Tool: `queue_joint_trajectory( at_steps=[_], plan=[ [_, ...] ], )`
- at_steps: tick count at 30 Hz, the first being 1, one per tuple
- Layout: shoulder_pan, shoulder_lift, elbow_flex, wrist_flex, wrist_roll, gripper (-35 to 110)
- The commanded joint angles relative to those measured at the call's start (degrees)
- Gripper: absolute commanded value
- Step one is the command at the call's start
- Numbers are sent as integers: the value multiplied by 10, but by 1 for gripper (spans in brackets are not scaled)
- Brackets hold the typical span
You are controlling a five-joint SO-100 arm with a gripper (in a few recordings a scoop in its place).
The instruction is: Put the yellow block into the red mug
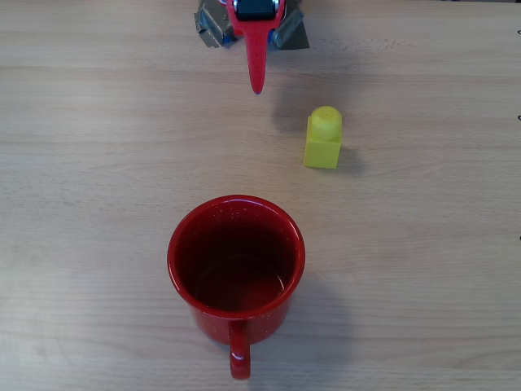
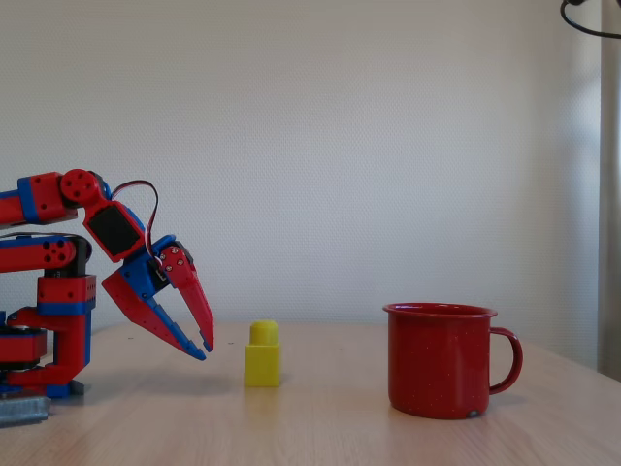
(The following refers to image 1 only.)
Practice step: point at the yellow-green toy block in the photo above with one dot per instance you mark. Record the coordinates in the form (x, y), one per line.
(321, 150)

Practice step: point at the red enamel mug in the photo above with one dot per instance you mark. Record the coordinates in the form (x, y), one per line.
(244, 322)

